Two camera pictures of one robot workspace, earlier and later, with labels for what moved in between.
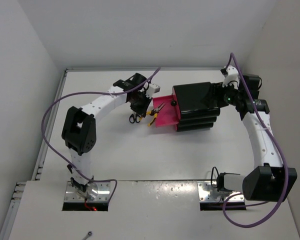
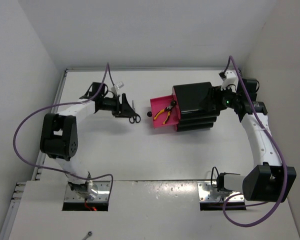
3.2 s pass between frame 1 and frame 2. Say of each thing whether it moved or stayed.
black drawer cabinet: stayed
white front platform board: stayed
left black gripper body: moved
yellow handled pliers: moved
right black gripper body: stayed
